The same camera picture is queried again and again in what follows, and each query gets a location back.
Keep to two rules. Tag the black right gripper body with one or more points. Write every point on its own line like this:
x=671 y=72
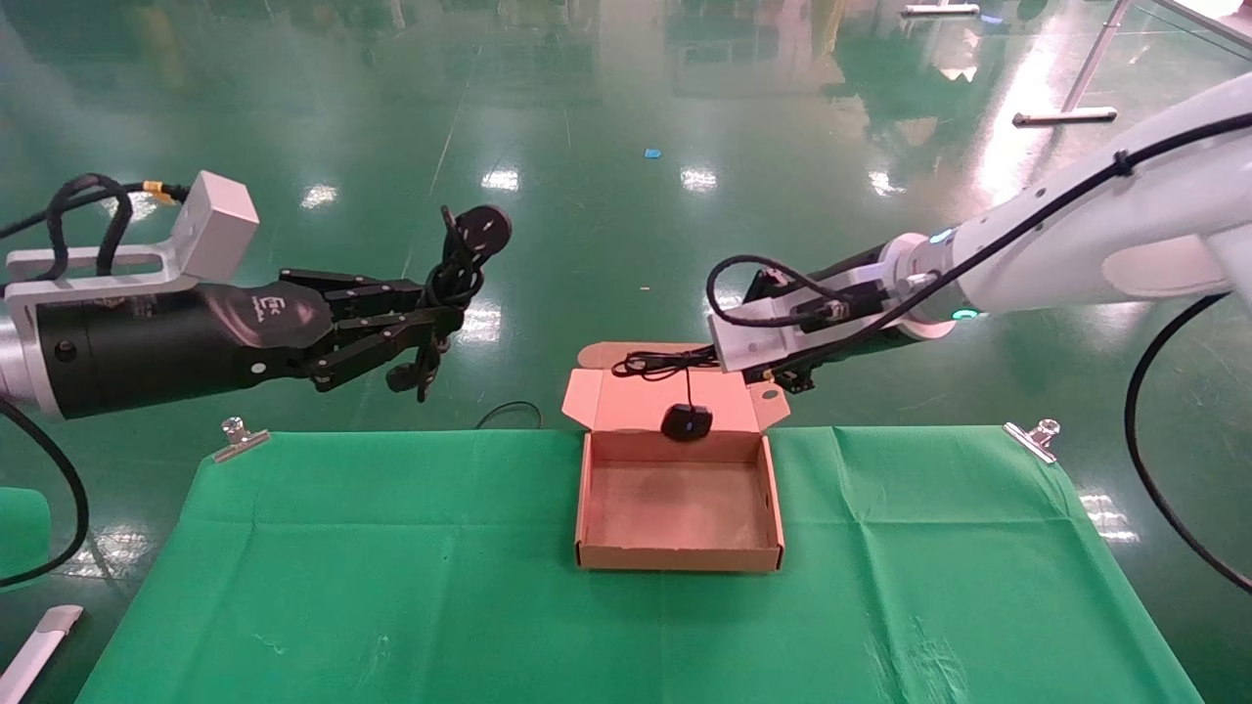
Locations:
x=851 y=266

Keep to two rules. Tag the grey metal table leg frame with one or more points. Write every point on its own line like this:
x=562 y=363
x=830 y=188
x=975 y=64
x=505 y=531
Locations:
x=1066 y=116

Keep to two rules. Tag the green table cloth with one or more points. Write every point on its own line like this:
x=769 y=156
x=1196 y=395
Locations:
x=391 y=587

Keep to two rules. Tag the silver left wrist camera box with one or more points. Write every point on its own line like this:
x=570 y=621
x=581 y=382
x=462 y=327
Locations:
x=215 y=225

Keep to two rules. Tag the green rounded pad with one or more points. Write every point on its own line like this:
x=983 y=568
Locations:
x=24 y=528

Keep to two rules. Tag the grey metal table foot bar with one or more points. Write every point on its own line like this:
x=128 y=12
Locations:
x=939 y=10

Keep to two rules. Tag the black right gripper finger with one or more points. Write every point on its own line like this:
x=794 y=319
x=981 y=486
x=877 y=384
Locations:
x=773 y=282
x=790 y=381

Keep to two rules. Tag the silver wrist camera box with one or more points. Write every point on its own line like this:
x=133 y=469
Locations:
x=753 y=342
x=215 y=225

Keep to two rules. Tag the open brown cardboard box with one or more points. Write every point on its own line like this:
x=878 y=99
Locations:
x=675 y=508

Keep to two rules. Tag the metal cloth clip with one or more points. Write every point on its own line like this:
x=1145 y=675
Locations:
x=1032 y=440
x=240 y=445

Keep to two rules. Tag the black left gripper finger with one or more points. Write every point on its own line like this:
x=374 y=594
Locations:
x=372 y=291
x=372 y=354

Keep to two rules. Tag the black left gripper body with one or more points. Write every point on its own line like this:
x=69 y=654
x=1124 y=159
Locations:
x=147 y=347

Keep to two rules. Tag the white table top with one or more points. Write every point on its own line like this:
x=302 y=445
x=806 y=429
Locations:
x=1223 y=15

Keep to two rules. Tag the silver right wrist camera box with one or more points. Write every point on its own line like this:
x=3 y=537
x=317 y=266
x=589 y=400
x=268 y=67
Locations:
x=753 y=342

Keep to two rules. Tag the white robot base bar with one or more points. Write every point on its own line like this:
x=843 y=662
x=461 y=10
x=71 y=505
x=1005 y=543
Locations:
x=39 y=645

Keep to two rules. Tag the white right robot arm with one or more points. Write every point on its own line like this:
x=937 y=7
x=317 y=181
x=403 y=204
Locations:
x=1125 y=235

